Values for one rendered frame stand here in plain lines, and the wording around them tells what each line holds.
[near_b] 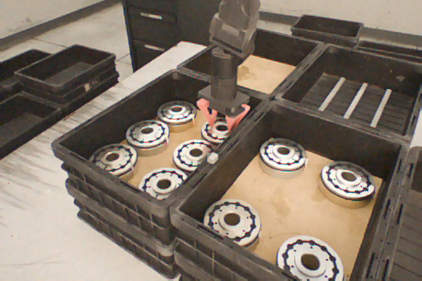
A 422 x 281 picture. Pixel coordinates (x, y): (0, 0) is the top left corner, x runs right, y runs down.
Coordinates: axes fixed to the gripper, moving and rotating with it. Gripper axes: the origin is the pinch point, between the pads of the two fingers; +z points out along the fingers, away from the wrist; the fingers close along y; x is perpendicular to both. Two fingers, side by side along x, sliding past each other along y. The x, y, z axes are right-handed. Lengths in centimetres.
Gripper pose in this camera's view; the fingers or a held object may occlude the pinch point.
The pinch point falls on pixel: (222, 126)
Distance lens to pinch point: 81.1
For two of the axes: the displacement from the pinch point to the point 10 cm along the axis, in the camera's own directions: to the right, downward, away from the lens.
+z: -0.2, 8.2, 5.8
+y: -7.7, -3.8, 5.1
